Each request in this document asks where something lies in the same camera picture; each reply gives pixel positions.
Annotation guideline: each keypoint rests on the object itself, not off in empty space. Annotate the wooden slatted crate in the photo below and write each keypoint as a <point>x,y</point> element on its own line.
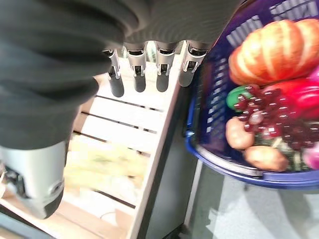
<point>139,124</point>

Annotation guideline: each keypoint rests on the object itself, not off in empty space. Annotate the purple red onion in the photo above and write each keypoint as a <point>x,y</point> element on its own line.
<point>312,155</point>

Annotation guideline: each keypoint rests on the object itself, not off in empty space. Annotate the orange pumpkin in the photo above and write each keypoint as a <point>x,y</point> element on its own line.
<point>271,51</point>

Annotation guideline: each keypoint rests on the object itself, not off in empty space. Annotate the blue plastic shopping basket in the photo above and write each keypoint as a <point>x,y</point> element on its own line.
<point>199,139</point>

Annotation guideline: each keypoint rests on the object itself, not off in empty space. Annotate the yellow corn cobs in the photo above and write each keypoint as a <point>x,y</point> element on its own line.
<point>104,161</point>

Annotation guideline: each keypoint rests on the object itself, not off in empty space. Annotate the brown potato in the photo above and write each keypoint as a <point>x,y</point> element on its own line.
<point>239,133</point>
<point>265,158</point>

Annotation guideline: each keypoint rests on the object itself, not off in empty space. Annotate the green bell pepper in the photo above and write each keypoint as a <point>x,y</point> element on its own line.
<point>235,98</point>

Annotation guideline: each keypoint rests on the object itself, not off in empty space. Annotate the red bell pepper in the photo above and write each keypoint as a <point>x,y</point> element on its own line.
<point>296,95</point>

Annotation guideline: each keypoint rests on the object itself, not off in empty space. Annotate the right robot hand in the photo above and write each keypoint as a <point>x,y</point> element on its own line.
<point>49,62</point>

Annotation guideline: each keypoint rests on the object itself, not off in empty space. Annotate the dark red grape bunch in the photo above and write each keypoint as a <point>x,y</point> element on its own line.
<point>274,114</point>

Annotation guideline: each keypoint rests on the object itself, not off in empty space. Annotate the dark green leafy vegetable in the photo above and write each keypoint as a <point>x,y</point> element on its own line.
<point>286,149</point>

